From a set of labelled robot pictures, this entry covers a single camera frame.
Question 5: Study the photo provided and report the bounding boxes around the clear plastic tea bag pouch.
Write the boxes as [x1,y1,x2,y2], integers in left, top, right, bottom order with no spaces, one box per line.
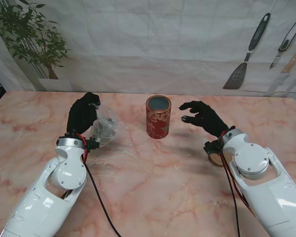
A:
[89,103,119,149]

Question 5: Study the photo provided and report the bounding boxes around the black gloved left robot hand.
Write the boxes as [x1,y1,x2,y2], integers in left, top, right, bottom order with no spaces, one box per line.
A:
[66,91,102,135]

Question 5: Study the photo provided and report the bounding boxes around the red floral tea canister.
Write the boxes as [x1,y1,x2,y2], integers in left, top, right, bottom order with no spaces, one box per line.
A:
[146,95,172,140]

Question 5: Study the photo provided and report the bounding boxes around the black handled peeler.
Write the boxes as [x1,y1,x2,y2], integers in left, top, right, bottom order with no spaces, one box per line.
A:
[269,11,296,70]

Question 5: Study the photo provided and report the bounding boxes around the brown round canister lid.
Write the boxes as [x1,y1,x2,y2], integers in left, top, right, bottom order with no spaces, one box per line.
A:
[208,152,229,168]

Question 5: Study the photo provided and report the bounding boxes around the red black arm cable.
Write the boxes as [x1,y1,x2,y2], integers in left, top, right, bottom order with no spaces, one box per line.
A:
[219,138,253,237]
[81,134,122,237]

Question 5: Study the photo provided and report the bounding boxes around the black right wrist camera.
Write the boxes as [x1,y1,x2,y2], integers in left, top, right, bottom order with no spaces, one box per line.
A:
[203,140,223,155]

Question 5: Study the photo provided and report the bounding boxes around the red black right arm cable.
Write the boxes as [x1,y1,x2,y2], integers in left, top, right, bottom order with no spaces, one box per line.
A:
[219,138,253,237]

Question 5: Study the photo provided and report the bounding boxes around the wooden handled knife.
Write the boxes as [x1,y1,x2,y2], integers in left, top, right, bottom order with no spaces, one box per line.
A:
[281,43,296,74]

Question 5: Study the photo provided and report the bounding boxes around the black slotted spatula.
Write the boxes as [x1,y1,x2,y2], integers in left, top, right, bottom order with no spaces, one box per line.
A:
[223,12,271,90]

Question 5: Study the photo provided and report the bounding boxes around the white wrinkled backdrop cloth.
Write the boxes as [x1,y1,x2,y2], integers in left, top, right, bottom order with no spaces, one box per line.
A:
[0,0,296,98]

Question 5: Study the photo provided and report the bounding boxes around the red black left arm cable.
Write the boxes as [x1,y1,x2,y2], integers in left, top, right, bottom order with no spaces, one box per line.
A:
[81,134,122,237]

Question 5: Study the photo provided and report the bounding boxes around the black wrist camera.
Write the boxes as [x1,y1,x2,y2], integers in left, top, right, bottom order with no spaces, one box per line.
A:
[85,139,101,152]
[203,140,223,155]

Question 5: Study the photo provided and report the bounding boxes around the green leafy plant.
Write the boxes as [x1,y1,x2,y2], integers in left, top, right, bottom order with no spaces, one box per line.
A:
[0,0,71,80]

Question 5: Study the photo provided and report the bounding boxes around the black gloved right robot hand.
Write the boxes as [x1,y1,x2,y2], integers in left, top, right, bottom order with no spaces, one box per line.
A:
[179,100,230,138]

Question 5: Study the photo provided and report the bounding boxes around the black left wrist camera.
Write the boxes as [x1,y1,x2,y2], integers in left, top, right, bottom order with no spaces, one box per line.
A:
[85,139,101,152]

